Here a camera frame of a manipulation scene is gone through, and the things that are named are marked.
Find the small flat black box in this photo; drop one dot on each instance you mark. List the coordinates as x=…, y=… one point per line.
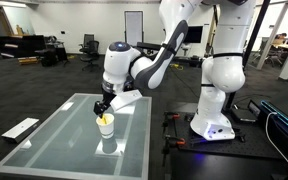
x=244, y=115

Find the yellow pen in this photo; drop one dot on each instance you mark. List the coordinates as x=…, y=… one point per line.
x=104, y=119

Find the black computer case blue light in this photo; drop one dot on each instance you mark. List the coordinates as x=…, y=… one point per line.
x=284, y=116

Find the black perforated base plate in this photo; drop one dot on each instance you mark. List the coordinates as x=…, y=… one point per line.
x=250, y=146

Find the black office chair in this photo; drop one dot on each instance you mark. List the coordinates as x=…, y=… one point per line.
x=91, y=51
x=88, y=39

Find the black desk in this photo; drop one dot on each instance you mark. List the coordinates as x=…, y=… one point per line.
x=20, y=45

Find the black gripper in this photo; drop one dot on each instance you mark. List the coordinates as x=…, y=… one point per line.
x=109, y=94

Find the white whiteboard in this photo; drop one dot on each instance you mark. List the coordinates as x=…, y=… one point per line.
x=133, y=28

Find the white paper cup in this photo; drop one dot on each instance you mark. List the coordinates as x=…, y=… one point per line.
x=106, y=131

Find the low black chair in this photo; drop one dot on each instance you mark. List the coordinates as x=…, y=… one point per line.
x=47, y=56

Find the black wall monitor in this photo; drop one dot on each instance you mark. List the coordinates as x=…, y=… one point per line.
x=194, y=35

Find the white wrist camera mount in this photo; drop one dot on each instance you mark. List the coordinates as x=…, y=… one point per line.
x=126, y=99

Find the black slanted pole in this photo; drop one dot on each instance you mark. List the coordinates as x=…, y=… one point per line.
x=255, y=33

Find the yellow wooden box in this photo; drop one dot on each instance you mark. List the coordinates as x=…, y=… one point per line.
x=28, y=60

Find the seated person orange shirt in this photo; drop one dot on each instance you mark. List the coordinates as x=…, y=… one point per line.
x=280, y=38

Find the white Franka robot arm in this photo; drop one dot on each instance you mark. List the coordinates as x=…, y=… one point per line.
x=222, y=73

